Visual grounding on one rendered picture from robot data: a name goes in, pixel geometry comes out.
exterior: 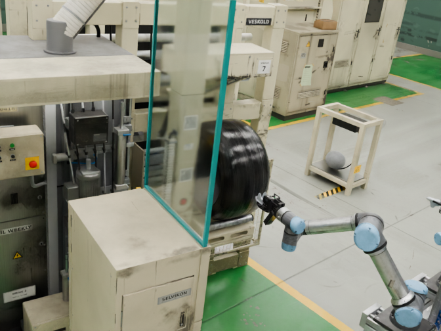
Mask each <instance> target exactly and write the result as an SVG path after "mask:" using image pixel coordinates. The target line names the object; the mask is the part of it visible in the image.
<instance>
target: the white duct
mask: <svg viewBox="0 0 441 331"><path fill-rule="evenodd" d="M102 1H103V0H67V1H66V3H65V4H64V5H63V6H62V8H61V9H60V11H58V12H57V14H56V15H55V17H54V18H53V20H57V21H63V22H66V23H67V26H66V31H65V32H64V34H66V35H68V36H69V37H73V36H74V35H75V34H76V33H77V31H78V30H79V29H80V28H81V27H82V25H84V24H85V22H86V21H87V19H88V18H89V17H90V15H91V14H92V13H93V12H94V11H95V10H96V8H97V7H98V6H99V4H100V3H101V2H102Z"/></svg>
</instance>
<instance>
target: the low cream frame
mask: <svg viewBox="0 0 441 331"><path fill-rule="evenodd" d="M331 109H333V110H331ZM339 109H341V110H344V111H346V112H349V113H351V114H354V115H357V116H360V117H362V118H365V119H367V120H370V121H366V120H363V119H361V118H358V117H356V116H353V115H350V114H347V113H345V112H343V113H339ZM322 113H324V114H327V115H329V116H331V123H330V126H329V132H328V136H327V141H326V145H325V151H324V157H323V160H319V161H316V162H313V158H314V152H315V148H316V142H317V138H318V132H319V128H320V122H321V118H322ZM383 121H384V120H383V119H381V118H378V117H375V116H372V115H370V114H366V113H365V112H361V111H359V110H356V109H354V108H351V107H348V106H345V105H343V104H340V103H338V102H335V103H332V104H326V105H323V106H318V107H317V111H316V117H315V120H314V127H313V131H312V137H311V141H310V147H309V151H308V158H307V161H306V167H305V171H304V174H305V175H310V172H311V171H313V172H315V173H317V174H319V175H321V176H323V177H325V178H327V179H329V180H331V181H333V182H335V183H337V184H339V185H341V186H343V187H345V188H346V189H345V195H347V196H350V194H351V191H352V188H354V187H357V186H360V185H361V188H362V189H366V188H367V185H368V181H369V176H370V173H371V168H372V165H373V160H374V157H375V153H376V150H377V145H378V142H379V137H380V134H381V129H382V126H383ZM336 125H337V126H339V127H342V128H344V129H347V130H349V131H352V132H354V133H357V132H358V138H357V141H356V146H355V150H354V155H353V158H352V163H351V164H350V165H351V167H350V169H347V167H349V166H350V165H348V166H346V167H343V166H344V165H345V163H346V160H345V157H344V155H343V154H342V153H341V152H339V151H335V150H334V151H330V150H331V145H332V141H333V136H334V132H335V126H336ZM373 126H375V132H374V135H373V140H372V143H371V148H370V151H369V156H368V159H367V164H366V168H365V171H364V176H362V175H360V174H358V172H360V168H361V164H360V165H358V161H359V158H360V153H361V149H362V145H363V141H364V136H365V133H366V128H369V127H373Z"/></svg>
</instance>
